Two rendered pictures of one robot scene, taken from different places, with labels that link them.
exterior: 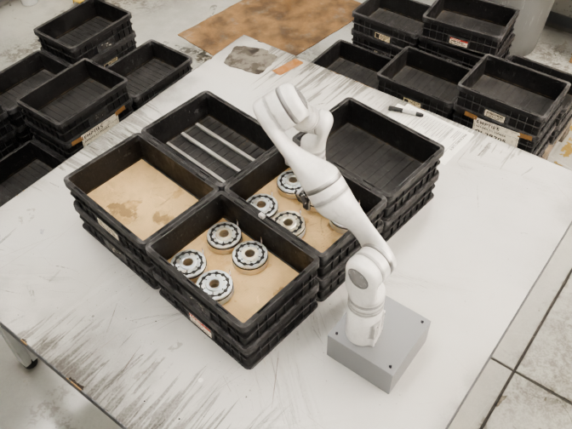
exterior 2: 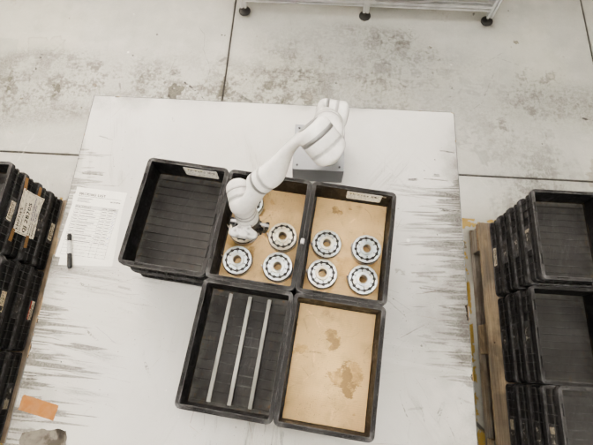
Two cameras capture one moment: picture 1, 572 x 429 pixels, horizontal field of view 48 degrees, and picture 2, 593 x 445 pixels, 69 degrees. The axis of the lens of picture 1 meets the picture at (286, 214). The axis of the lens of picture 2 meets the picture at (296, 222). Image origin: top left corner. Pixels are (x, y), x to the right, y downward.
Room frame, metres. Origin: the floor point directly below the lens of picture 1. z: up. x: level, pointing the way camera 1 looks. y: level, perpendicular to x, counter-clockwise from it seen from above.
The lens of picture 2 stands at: (1.47, 0.40, 2.32)
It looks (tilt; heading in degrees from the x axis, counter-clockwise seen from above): 71 degrees down; 236
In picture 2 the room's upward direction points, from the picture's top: 1 degrees counter-clockwise
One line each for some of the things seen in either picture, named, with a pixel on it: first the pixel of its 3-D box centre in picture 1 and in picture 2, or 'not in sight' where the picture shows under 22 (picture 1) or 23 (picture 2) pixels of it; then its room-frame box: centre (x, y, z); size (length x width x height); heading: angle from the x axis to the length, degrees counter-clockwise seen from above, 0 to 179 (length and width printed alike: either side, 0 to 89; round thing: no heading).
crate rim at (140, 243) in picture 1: (140, 186); (331, 363); (1.37, 0.44, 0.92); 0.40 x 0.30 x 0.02; 45
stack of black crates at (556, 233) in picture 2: not in sight; (544, 248); (0.21, 0.62, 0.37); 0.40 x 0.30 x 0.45; 51
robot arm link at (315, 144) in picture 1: (316, 133); (241, 199); (1.33, -0.09, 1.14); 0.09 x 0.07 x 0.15; 69
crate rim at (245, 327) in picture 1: (231, 255); (347, 241); (1.09, 0.15, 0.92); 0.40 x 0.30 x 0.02; 45
